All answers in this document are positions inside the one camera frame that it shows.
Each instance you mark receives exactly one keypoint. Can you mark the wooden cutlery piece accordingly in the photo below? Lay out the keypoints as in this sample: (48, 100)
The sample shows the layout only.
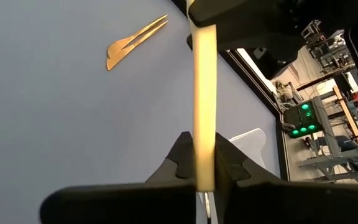
(126, 53)
(126, 42)

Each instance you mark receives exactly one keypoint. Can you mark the wooden workbench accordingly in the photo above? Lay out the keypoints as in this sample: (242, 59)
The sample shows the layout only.
(353, 124)

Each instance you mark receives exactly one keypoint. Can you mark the clear plastic bin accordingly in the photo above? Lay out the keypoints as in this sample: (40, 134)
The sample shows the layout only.
(250, 146)

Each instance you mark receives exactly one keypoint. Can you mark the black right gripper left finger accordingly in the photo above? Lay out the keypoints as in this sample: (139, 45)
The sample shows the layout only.
(120, 205)

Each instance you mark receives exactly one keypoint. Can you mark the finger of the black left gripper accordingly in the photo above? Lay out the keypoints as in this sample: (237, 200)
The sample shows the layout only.
(247, 21)
(190, 42)

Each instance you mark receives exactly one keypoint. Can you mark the grey-blue table mat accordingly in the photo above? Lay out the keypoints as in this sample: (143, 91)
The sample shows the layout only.
(73, 124)

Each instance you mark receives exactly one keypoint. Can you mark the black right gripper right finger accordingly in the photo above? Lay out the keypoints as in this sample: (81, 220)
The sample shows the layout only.
(291, 205)

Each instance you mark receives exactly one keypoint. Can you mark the black computer with green lights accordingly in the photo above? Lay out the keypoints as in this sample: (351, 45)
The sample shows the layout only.
(303, 119)

